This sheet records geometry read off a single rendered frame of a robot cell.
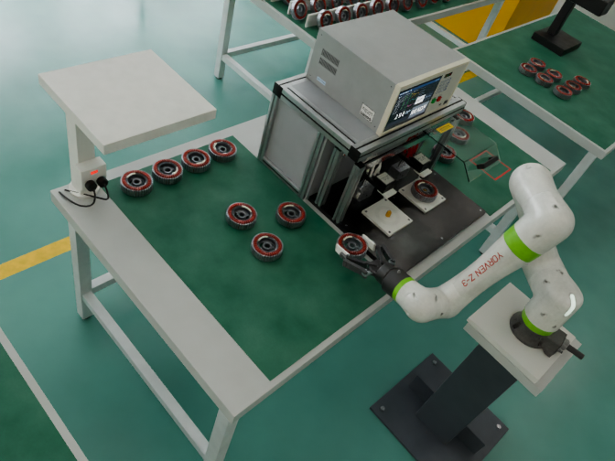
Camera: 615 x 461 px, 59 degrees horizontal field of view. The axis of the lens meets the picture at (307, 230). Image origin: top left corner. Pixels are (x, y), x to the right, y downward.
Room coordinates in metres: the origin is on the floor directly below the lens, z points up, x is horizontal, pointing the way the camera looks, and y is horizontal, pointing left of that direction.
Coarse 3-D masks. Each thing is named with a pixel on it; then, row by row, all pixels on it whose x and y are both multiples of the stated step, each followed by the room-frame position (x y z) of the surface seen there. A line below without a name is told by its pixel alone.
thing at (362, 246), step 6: (342, 234) 1.39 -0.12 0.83; (348, 234) 1.40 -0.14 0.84; (354, 234) 1.41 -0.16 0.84; (342, 240) 1.36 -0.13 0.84; (348, 240) 1.38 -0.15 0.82; (354, 240) 1.39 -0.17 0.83; (360, 240) 1.39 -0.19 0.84; (342, 246) 1.33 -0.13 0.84; (348, 246) 1.35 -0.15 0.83; (354, 246) 1.36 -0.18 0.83; (360, 246) 1.37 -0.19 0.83; (366, 246) 1.36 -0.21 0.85; (348, 252) 1.31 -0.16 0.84; (354, 252) 1.32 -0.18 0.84; (360, 252) 1.33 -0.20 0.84; (360, 258) 1.32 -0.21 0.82
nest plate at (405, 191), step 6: (408, 186) 1.86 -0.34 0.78; (402, 192) 1.80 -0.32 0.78; (408, 192) 1.82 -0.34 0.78; (408, 198) 1.78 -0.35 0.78; (414, 198) 1.79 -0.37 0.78; (438, 198) 1.85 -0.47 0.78; (444, 198) 1.86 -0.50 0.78; (414, 204) 1.77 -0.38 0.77; (420, 204) 1.77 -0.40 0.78; (426, 204) 1.78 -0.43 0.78; (432, 204) 1.80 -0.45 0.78; (438, 204) 1.82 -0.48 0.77; (426, 210) 1.74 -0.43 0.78
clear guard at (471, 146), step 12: (444, 120) 1.97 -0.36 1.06; (456, 120) 2.00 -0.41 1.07; (432, 132) 1.86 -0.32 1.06; (444, 132) 1.89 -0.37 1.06; (456, 132) 1.92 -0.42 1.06; (468, 132) 1.95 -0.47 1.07; (480, 132) 1.98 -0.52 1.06; (444, 144) 1.81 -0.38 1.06; (456, 144) 1.84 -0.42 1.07; (468, 144) 1.87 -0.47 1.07; (480, 144) 1.90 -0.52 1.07; (492, 144) 1.93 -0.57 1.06; (456, 156) 1.76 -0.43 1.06; (468, 156) 1.78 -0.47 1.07; (480, 156) 1.83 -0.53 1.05; (468, 168) 1.74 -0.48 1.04; (468, 180) 1.72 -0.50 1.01
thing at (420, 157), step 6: (402, 156) 1.88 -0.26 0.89; (414, 156) 1.87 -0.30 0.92; (420, 156) 1.89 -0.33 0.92; (426, 156) 1.90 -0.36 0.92; (402, 162) 1.91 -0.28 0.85; (408, 162) 1.86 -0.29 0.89; (414, 162) 1.86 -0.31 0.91; (420, 162) 1.85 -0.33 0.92; (426, 162) 1.86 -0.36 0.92; (414, 168) 1.85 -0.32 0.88; (420, 168) 1.84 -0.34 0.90; (426, 168) 1.88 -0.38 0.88; (420, 174) 1.83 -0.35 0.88; (426, 174) 1.84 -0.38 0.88
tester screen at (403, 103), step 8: (432, 80) 1.80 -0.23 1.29; (416, 88) 1.72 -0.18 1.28; (424, 88) 1.77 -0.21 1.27; (432, 88) 1.83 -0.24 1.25; (400, 96) 1.65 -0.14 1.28; (408, 96) 1.70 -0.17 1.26; (416, 96) 1.75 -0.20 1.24; (400, 104) 1.67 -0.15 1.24; (408, 104) 1.72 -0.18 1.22; (416, 104) 1.77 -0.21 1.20; (392, 112) 1.64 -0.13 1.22; (400, 112) 1.69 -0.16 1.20; (408, 112) 1.74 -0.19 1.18; (392, 120) 1.66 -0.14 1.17
